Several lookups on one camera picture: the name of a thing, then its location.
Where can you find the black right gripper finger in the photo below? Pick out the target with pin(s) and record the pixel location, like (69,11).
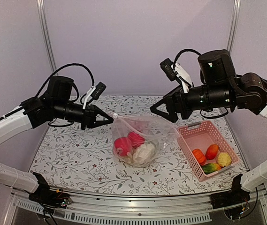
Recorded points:
(172,117)
(168,101)

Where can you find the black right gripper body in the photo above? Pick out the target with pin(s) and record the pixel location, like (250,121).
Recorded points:
(186,109)

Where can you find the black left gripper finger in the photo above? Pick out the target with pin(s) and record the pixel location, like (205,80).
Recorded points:
(99,123)
(103,115)

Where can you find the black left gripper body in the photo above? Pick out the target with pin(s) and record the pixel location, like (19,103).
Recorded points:
(86,119)

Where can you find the red toy apple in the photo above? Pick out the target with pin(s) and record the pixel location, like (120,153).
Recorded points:
(122,146)
(136,139)

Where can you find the clear zip top bag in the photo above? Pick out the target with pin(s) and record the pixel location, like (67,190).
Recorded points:
(155,130)

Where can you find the white toy cauliflower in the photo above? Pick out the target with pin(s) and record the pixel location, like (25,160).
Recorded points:
(144,154)

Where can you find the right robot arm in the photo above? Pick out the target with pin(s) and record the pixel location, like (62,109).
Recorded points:
(221,87)

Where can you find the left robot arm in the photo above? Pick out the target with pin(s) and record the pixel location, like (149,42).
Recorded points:
(55,103)

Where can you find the pink plastic basket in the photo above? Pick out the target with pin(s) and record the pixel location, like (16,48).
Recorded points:
(201,135)

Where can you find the floral table mat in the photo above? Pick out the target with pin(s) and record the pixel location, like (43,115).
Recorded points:
(76,159)

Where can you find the orange toy tangerine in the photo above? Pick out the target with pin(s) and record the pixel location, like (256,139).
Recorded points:
(199,155)

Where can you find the red orange toy mango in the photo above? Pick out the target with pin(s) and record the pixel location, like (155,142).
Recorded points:
(212,151)

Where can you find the green orange toy mango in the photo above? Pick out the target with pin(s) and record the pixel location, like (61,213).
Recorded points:
(210,168)

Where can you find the yellow toy corn piece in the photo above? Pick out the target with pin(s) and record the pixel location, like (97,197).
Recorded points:
(223,159)

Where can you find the small circuit board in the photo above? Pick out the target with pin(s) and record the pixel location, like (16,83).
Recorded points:
(63,202)

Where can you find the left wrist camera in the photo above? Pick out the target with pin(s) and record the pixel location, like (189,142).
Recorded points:
(92,94)

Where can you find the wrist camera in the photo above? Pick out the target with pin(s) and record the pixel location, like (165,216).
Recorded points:
(92,94)
(175,72)

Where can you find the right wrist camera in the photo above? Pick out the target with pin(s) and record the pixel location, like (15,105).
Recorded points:
(175,72)

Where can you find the front aluminium rail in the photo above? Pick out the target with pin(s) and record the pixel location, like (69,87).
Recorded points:
(104,209)

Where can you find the right aluminium frame post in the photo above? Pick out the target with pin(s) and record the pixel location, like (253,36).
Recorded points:
(233,25)

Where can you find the aluminium frame post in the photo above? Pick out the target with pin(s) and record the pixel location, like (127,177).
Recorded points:
(46,35)
(233,25)

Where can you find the left aluminium frame post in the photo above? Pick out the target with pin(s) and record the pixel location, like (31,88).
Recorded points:
(46,35)

